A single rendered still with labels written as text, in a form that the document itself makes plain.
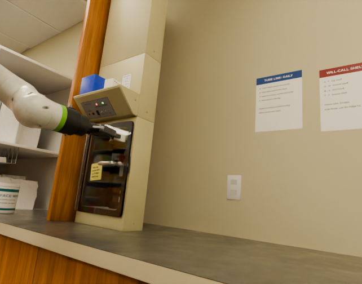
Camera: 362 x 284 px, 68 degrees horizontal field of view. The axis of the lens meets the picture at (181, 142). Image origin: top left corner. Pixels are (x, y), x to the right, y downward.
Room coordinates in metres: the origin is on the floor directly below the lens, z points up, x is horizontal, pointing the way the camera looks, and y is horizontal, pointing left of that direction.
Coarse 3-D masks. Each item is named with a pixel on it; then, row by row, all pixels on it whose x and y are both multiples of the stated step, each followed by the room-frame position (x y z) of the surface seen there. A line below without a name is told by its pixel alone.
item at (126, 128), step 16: (112, 128) 1.17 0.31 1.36; (128, 128) 1.11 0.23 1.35; (96, 144) 1.23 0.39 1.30; (112, 144) 1.16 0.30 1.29; (128, 144) 1.10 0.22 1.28; (96, 160) 1.22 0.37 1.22; (112, 160) 1.15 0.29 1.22; (128, 160) 1.10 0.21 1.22; (112, 176) 1.14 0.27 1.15; (96, 192) 1.20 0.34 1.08; (112, 192) 1.13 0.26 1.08; (80, 208) 1.26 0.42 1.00; (96, 208) 1.19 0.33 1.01; (112, 208) 1.13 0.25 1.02
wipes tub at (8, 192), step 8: (0, 184) 1.38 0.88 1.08; (8, 184) 1.40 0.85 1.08; (16, 184) 1.43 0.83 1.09; (0, 192) 1.38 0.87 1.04; (8, 192) 1.40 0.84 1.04; (16, 192) 1.44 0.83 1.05; (0, 200) 1.39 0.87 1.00; (8, 200) 1.41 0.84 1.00; (16, 200) 1.46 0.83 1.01; (0, 208) 1.39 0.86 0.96; (8, 208) 1.42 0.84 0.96
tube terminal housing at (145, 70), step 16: (112, 64) 1.23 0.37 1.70; (128, 64) 1.16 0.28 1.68; (144, 64) 1.11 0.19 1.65; (160, 64) 1.19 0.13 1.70; (144, 80) 1.11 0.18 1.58; (144, 96) 1.12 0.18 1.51; (144, 112) 1.13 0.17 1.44; (144, 128) 1.14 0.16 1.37; (144, 144) 1.15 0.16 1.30; (144, 160) 1.16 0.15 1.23; (128, 176) 1.11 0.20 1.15; (144, 176) 1.17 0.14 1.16; (128, 192) 1.10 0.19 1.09; (144, 192) 1.18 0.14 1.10; (128, 208) 1.11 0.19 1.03; (144, 208) 1.19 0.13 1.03; (96, 224) 1.20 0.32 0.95; (112, 224) 1.14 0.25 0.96; (128, 224) 1.12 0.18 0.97
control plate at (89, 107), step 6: (84, 102) 1.18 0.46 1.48; (90, 102) 1.16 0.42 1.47; (96, 102) 1.14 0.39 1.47; (108, 102) 1.10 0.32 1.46; (84, 108) 1.21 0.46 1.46; (90, 108) 1.19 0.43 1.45; (96, 108) 1.17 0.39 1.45; (102, 108) 1.15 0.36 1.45; (108, 108) 1.13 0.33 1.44; (96, 114) 1.19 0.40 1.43; (102, 114) 1.18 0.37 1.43; (108, 114) 1.15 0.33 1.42; (114, 114) 1.14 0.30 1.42
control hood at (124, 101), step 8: (104, 88) 1.06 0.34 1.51; (112, 88) 1.04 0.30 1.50; (120, 88) 1.02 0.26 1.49; (128, 88) 1.05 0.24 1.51; (80, 96) 1.17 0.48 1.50; (88, 96) 1.14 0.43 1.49; (96, 96) 1.11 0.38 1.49; (104, 96) 1.09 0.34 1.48; (112, 96) 1.07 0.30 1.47; (120, 96) 1.05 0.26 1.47; (128, 96) 1.05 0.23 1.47; (136, 96) 1.09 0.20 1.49; (80, 104) 1.20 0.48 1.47; (112, 104) 1.10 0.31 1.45; (120, 104) 1.08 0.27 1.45; (128, 104) 1.06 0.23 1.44; (136, 104) 1.09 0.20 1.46; (120, 112) 1.11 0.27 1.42; (128, 112) 1.09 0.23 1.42; (136, 112) 1.10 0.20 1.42; (96, 120) 1.23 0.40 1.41; (104, 120) 1.21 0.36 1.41
